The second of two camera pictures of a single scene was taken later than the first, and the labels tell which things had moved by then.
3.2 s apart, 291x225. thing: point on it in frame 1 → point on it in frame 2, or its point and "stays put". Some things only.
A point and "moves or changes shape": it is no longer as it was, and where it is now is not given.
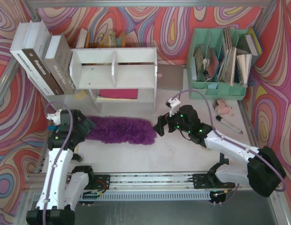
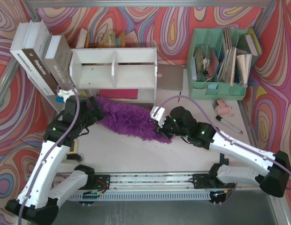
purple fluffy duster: (122, 130) → (133, 118)
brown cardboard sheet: (170, 77) stays put
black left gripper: (82, 124) → (94, 112)
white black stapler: (76, 159) moves or changes shape
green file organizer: (218, 63) stays put
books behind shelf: (109, 41) stays put
